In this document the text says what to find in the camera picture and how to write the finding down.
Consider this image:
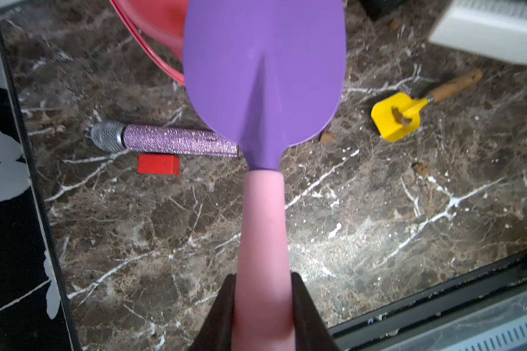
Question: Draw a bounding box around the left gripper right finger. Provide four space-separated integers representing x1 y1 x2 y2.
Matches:
291 272 339 351

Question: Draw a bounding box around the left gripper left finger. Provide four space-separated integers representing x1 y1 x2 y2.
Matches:
189 274 236 351

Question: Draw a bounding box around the purple round trowel pink handle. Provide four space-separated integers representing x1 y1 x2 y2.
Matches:
183 1 346 350

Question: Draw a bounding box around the pink plastic bucket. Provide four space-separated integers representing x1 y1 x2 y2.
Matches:
110 0 189 86

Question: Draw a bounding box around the red small block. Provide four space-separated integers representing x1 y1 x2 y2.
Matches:
138 154 180 176

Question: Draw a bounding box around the purple glitter microphone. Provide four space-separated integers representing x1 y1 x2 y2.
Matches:
90 121 239 157

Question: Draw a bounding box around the black white checkerboard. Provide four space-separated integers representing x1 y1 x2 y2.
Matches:
362 0 408 11

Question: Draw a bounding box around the white slotted cable duct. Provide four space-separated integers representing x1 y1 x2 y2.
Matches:
438 313 527 351

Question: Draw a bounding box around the black front rail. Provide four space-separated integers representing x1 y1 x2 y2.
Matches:
329 250 527 350

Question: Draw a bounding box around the yellow shovel wooden handle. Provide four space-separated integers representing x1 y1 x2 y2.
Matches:
371 68 483 143

